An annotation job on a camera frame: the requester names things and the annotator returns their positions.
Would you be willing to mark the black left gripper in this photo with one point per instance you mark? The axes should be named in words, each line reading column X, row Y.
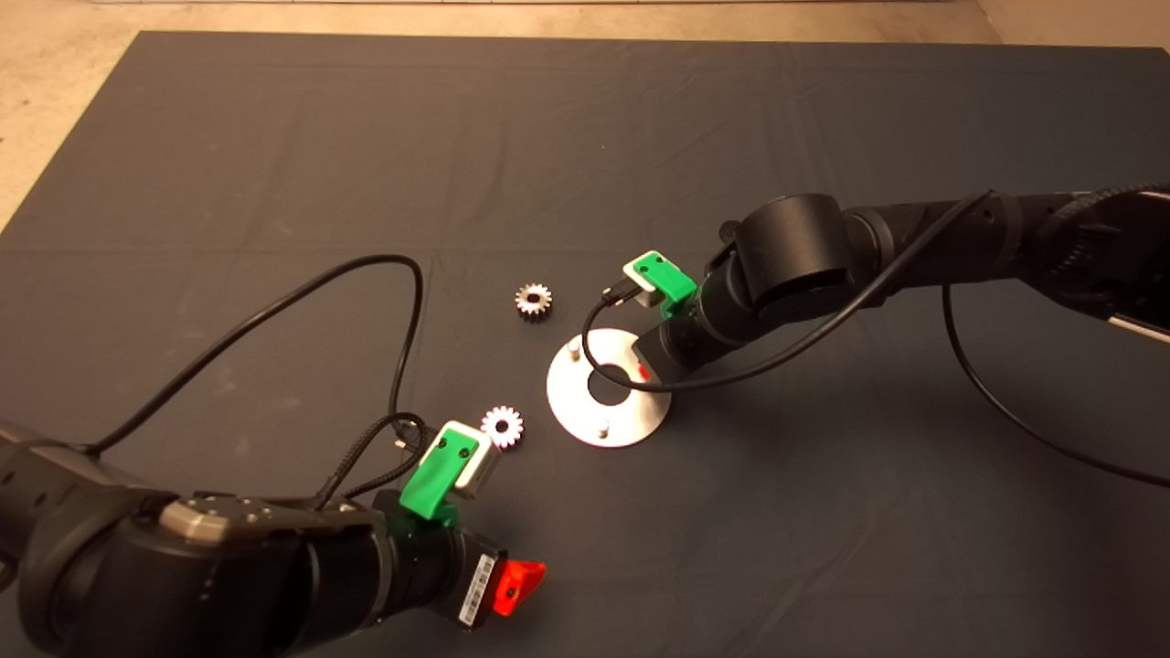
column 462, row 571

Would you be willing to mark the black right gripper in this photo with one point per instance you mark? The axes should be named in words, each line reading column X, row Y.
column 676, row 347

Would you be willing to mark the small steel planetary gear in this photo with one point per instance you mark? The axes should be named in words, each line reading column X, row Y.
column 508, row 417
column 541, row 309

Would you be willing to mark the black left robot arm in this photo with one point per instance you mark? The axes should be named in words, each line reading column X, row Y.
column 183, row 585

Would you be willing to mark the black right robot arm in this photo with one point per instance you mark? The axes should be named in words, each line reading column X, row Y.
column 804, row 247

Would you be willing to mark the round metal carrier plate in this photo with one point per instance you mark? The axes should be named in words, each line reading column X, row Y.
column 585, row 420

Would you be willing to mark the dark grey table cloth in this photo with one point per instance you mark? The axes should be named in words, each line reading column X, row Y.
column 640, row 137

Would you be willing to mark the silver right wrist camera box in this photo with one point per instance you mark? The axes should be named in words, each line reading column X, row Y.
column 640, row 279

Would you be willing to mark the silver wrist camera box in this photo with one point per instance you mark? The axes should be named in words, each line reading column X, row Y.
column 640, row 279
column 486, row 468

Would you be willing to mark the green right camera mount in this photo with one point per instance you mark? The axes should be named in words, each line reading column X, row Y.
column 672, row 279

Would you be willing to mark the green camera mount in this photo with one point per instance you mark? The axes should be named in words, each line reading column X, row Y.
column 672, row 279
column 434, row 480

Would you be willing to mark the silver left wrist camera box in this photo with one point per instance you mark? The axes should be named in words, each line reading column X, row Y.
column 486, row 468

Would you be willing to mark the green left camera mount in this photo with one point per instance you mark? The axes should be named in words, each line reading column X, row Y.
column 434, row 480

